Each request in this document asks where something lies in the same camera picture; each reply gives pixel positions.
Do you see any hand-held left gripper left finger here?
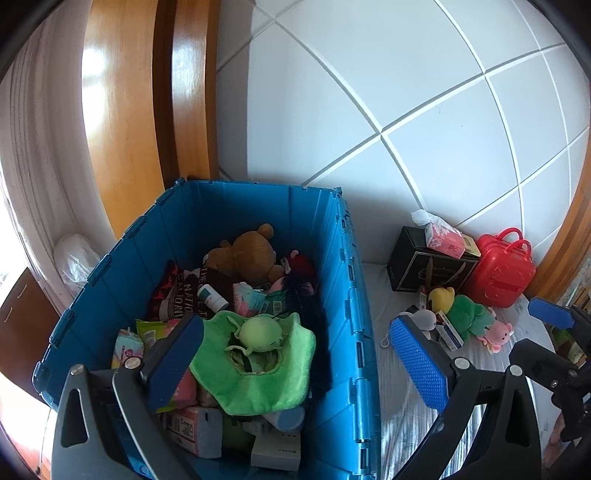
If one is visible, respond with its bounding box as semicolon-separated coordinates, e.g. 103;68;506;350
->
52;313;206;480

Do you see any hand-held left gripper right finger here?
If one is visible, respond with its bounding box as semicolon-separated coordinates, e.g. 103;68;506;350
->
390;315;543;480

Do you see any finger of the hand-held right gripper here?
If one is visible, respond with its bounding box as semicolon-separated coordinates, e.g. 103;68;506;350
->
527;296;591;330
507;338;591;398

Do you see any white rabbit toy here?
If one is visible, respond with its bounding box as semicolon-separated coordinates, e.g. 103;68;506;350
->
399;308;439;342

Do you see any small pink pig plush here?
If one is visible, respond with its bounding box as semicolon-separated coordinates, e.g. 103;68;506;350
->
476;320;515;355

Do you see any blue plastic storage container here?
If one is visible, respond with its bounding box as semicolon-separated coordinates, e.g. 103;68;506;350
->
32;178;383;480

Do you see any green wet wipes packet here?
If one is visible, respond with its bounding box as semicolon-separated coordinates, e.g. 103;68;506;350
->
135;318;183;344

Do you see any white blue small box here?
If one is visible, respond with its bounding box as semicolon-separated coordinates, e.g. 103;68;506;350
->
436;310;465;350

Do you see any white striped bed sheet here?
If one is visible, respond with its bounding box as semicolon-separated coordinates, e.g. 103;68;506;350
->
362;263;561;480

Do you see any dark printed cloth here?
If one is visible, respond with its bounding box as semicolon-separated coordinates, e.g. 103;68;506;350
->
148;261;236;324

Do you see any red toy suitcase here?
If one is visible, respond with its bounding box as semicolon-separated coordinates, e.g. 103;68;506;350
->
461;227;537;309

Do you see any small white bottle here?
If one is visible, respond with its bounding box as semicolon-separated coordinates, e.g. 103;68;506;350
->
198;285;230;311

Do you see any yellow plush toy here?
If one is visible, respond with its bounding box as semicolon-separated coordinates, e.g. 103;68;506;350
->
427;286;456;315

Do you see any green plush toy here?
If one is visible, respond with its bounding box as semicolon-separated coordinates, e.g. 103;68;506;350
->
450;295;497;343

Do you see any red striped box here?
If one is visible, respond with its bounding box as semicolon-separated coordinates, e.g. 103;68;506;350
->
161;406;223;459

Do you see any pink teal packet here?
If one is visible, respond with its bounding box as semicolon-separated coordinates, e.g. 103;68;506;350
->
231;281;269;317

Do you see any black gift box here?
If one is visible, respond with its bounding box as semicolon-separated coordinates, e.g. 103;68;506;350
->
387;226;481;294

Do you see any green pouch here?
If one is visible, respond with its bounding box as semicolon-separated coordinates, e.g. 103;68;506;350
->
223;415;256;450

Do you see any pink tissue pack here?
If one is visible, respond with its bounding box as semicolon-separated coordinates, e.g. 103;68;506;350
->
411;209;465;258

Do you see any brown teddy bear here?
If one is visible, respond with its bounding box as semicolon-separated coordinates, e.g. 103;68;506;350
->
203;224;287;282

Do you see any white bottle with blue cap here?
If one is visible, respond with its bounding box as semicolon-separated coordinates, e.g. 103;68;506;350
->
263;406;305;432

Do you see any white plastic bag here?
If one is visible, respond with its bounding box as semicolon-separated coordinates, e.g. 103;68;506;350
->
53;234;102;296

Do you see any white cardboard box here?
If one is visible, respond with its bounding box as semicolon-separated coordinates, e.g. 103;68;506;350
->
250;431;302;472

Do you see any red plush toy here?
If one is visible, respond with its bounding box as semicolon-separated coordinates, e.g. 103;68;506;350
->
283;249;317;278

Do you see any dark wooden nightstand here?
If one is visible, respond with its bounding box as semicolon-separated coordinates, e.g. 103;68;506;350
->
0;268;61;407

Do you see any white curtain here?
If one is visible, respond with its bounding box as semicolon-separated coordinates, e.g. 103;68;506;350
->
0;28;116;324

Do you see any wooden headboard frame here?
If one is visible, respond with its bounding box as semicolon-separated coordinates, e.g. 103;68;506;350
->
81;0;591;305

